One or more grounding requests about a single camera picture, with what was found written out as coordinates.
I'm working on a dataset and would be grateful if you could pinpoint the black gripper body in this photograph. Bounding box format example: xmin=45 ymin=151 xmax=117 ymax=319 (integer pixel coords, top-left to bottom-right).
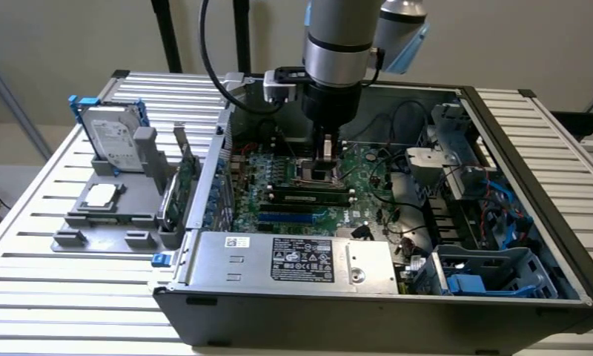
xmin=301 ymin=83 xmax=361 ymax=130

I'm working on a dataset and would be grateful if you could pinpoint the black RAM stick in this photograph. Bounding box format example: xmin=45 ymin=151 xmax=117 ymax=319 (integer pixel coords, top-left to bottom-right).
xmin=269 ymin=194 xmax=355 ymax=208

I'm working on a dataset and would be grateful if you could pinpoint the blue expansion slot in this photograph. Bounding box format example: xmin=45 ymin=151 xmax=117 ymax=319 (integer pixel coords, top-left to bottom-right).
xmin=259 ymin=211 xmax=328 ymax=226

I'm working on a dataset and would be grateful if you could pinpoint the CPU socket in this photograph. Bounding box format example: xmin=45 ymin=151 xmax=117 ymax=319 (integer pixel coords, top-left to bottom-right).
xmin=293 ymin=157 xmax=351 ymax=187

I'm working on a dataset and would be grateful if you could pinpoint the green motherboard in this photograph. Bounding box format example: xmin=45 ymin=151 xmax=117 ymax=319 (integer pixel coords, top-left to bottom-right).
xmin=225 ymin=139 xmax=404 ymax=239

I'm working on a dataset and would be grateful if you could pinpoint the metal drive cage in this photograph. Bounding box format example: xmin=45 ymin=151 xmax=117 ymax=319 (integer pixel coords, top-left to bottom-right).
xmin=404 ymin=102 xmax=501 ymax=202

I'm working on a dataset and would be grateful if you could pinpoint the black stand pole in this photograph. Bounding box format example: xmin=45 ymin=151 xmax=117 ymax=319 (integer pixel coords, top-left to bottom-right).
xmin=233 ymin=0 xmax=255 ymax=74
xmin=149 ymin=0 xmax=185 ymax=74

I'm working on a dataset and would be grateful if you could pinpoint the green graphics card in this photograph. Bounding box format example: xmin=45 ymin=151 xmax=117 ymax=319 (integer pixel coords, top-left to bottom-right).
xmin=156 ymin=119 xmax=203 ymax=234

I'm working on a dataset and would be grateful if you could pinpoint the silver power supply unit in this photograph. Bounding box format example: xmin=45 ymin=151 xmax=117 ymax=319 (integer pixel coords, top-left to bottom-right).
xmin=185 ymin=231 xmax=403 ymax=296

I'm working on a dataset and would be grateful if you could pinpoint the grey parts rack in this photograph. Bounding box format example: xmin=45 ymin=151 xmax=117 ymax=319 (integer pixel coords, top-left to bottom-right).
xmin=51 ymin=127 xmax=189 ymax=255

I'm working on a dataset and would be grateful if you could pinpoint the blue grey disk bay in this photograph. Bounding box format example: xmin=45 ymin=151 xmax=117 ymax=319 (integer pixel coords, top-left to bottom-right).
xmin=431 ymin=243 xmax=562 ymax=299

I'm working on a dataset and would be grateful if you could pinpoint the silver CPU chip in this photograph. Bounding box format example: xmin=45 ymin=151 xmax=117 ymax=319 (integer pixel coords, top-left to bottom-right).
xmin=85 ymin=183 xmax=119 ymax=205

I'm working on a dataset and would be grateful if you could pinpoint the black open PC case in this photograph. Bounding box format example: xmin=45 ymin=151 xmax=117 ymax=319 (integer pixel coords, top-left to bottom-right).
xmin=152 ymin=71 xmax=593 ymax=349

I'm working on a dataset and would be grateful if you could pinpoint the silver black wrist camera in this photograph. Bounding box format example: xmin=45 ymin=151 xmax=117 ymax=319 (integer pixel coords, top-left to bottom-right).
xmin=263 ymin=65 xmax=308 ymax=104

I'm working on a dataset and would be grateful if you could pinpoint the black looped wire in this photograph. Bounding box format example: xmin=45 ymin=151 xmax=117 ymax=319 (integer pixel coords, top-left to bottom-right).
xmin=388 ymin=99 xmax=431 ymax=150

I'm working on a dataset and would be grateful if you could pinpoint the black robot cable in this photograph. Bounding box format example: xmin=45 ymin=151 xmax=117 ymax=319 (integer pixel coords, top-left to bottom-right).
xmin=199 ymin=0 xmax=284 ymax=113

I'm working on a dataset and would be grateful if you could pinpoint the red wire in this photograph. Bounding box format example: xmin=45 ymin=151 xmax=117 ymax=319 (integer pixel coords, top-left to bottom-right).
xmin=473 ymin=200 xmax=507 ymax=239

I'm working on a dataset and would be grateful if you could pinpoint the blue disk wire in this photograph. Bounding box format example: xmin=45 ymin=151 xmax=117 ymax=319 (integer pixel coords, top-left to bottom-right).
xmin=481 ymin=177 xmax=535 ymax=248

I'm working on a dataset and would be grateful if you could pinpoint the hard disk with blue bracket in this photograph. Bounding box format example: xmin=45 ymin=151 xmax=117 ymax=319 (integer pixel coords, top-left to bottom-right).
xmin=68 ymin=95 xmax=152 ymax=174

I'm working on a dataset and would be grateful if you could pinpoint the black bracket block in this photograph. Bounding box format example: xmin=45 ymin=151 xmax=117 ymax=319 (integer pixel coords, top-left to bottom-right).
xmin=548 ymin=110 xmax=593 ymax=139

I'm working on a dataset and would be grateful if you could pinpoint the grey slanted metal post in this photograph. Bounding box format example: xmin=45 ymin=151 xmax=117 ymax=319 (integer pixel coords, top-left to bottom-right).
xmin=0 ymin=47 xmax=53 ymax=161

